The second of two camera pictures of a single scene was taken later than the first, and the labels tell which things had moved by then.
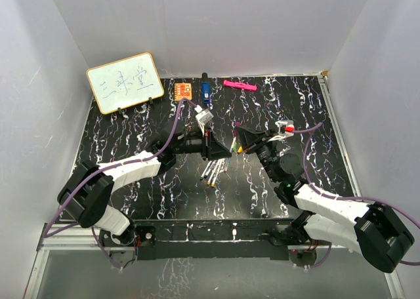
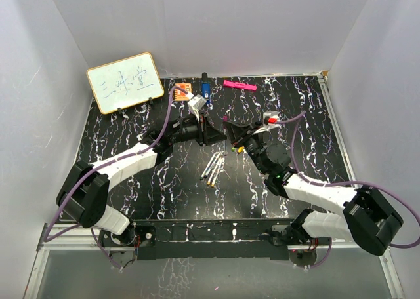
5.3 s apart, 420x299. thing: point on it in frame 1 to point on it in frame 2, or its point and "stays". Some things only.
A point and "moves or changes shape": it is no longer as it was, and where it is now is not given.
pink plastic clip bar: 240,85 stays
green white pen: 201,177 stays
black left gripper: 210,149 to 206,134
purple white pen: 234,128 moves or changes shape
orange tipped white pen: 222,163 stays
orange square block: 182,90 stays
